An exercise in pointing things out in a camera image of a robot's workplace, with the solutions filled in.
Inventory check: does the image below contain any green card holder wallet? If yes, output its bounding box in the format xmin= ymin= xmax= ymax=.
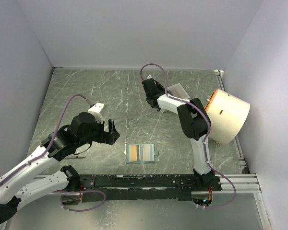
xmin=126 ymin=144 xmax=159 ymax=164

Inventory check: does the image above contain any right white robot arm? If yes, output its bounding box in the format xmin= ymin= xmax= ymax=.
xmin=142 ymin=78 xmax=215 ymax=191

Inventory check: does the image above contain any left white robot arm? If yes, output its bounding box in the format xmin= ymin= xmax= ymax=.
xmin=0 ymin=112 xmax=120 ymax=224

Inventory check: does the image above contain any white card tray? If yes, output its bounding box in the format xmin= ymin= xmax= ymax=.
xmin=167 ymin=83 xmax=190 ymax=99

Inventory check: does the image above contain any small metal rod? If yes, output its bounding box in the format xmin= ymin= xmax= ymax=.
xmin=71 ymin=156 xmax=86 ymax=159

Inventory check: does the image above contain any beige cylindrical drum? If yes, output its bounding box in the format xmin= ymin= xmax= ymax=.
xmin=205 ymin=89 xmax=250 ymax=145

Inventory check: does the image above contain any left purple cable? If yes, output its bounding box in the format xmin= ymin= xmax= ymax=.
xmin=0 ymin=94 xmax=107 ymax=212

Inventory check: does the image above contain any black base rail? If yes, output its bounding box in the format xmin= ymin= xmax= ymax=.
xmin=50 ymin=173 xmax=223 ymax=203

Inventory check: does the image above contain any aluminium extrusion frame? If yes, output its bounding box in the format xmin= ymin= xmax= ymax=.
xmin=0 ymin=173 xmax=262 ymax=230

